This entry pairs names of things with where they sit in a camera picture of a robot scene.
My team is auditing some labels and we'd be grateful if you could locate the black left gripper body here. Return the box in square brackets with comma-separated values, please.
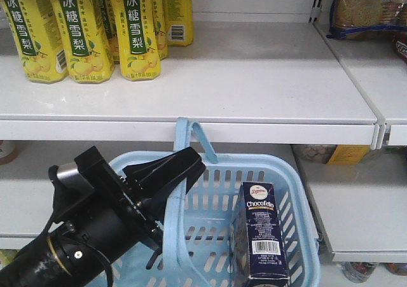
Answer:
[48, 146, 162, 255]

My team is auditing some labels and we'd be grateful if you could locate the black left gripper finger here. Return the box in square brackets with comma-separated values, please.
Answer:
[123, 147, 202, 188]
[139, 163, 206, 223]

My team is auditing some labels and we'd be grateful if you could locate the light blue shopping basket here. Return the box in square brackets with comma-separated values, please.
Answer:
[112, 118, 321, 286]

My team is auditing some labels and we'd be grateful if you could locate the dark blue cookie box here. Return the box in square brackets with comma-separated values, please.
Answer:
[230, 181, 290, 286]

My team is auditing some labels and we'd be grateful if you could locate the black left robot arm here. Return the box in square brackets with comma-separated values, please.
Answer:
[1, 147, 205, 286]

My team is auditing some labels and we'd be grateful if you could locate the yellow pear drink bottle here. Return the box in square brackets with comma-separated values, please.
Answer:
[1, 0, 68, 83]
[163, 0, 194, 46]
[50, 0, 114, 83]
[111, 0, 161, 81]

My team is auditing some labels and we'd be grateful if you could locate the white store shelving unit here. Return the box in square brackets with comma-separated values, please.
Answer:
[1, 0, 406, 249]

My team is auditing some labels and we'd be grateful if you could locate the yellow biscuit box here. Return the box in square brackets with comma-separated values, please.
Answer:
[327, 144, 370, 165]

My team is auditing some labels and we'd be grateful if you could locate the breakfast biscuit bag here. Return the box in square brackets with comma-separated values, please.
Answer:
[329, 0, 406, 39]

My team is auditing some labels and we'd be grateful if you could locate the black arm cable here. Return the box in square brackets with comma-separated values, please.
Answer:
[44, 216, 114, 287]

